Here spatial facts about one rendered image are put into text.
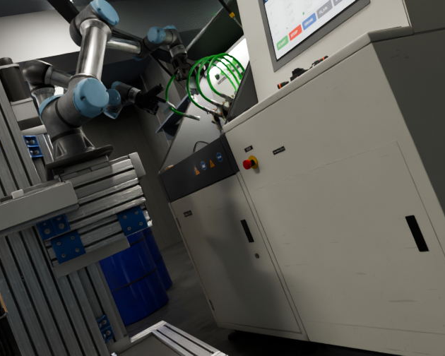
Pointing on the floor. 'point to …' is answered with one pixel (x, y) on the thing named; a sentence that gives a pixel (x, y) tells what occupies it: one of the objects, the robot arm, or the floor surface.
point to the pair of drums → (137, 277)
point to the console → (364, 179)
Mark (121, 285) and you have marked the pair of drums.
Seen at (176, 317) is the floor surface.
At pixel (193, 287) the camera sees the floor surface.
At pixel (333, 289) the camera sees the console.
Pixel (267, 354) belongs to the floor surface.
